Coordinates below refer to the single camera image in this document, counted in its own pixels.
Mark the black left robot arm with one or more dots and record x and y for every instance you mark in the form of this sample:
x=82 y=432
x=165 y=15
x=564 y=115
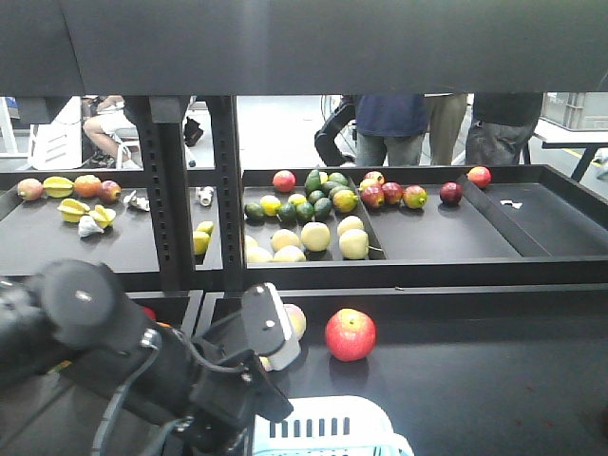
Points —
x=76 y=310

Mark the light blue plastic basket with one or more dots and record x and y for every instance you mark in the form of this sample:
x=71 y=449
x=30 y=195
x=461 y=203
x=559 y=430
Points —
x=330 y=425

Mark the pale peach fruit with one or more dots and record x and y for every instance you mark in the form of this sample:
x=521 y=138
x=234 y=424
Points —
x=297 y=319

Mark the black wooden produce stand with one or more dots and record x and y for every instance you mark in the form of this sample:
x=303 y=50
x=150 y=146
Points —
x=491 y=317

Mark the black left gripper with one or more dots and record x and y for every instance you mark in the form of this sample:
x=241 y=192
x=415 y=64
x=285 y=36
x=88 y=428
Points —
x=232 y=388

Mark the bright red apple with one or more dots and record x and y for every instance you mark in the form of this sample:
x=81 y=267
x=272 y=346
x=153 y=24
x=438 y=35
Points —
x=350 y=335

